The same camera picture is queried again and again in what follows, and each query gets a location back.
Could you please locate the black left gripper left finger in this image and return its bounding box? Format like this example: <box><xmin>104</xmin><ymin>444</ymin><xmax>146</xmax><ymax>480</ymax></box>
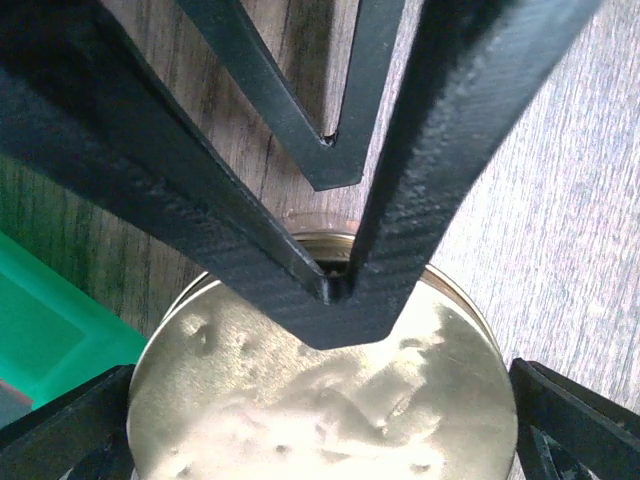
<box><xmin>1</xmin><ymin>364</ymin><xmax>134</xmax><ymax>479</ymax></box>

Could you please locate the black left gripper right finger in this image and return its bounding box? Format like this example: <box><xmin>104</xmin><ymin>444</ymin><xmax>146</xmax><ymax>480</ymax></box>
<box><xmin>509</xmin><ymin>358</ymin><xmax>639</xmax><ymax>479</ymax></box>

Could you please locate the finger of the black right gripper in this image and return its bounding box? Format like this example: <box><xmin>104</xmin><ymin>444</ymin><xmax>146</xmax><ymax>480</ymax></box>
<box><xmin>1</xmin><ymin>1</ymin><xmax>330</xmax><ymax>345</ymax></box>
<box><xmin>319</xmin><ymin>1</ymin><xmax>598</xmax><ymax>349</ymax></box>

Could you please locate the green bin with star candies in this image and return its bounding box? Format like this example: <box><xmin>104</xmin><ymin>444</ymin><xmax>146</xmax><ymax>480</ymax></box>
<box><xmin>1</xmin><ymin>235</ymin><xmax>146</xmax><ymax>409</ymax></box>

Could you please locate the cream jar lid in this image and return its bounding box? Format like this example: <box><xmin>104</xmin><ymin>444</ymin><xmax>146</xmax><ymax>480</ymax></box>
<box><xmin>126</xmin><ymin>229</ymin><xmax>520</xmax><ymax>480</ymax></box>

